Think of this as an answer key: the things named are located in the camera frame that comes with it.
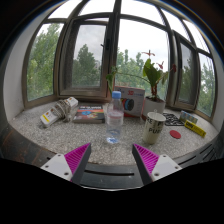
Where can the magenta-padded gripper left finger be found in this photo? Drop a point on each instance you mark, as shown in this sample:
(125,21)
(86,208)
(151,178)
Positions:
(61,165)

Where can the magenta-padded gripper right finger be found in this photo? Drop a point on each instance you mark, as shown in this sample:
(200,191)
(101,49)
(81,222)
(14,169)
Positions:
(161,165)

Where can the clear blue-capped water bottle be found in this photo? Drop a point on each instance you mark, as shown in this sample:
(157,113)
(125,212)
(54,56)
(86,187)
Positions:
(115,121)

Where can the flat round red coaster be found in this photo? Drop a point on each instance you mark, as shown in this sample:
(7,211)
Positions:
(175,134)

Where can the cream mug with black lettering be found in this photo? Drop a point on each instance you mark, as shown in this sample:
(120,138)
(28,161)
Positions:
(152,130)

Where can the black plastic grid piece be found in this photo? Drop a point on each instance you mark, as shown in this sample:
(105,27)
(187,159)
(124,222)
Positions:
(173,119)

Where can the yellow glue box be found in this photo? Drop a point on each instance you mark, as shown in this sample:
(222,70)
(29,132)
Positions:
(195,129)

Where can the multicoloured small carton pack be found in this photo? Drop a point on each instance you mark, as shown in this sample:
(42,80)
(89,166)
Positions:
(188,116)

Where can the potted plant in white pot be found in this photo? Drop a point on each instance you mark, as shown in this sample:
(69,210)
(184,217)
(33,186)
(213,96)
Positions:
(153,106)

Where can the white red filament spool box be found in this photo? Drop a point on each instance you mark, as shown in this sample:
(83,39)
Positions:
(133,103)

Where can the dark-framed bay window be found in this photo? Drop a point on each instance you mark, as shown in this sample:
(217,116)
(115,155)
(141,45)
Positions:
(111,50)

